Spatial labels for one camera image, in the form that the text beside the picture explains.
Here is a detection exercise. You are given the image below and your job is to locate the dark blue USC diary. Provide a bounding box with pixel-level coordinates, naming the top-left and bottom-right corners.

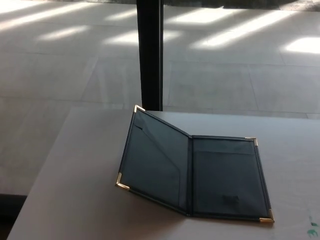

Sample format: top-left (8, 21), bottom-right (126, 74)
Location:
top-left (114, 104), bottom-right (275, 224)

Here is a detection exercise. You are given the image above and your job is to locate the black vertical pillar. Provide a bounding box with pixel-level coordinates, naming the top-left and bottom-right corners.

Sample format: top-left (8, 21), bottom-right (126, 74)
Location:
top-left (136, 0), bottom-right (165, 112)

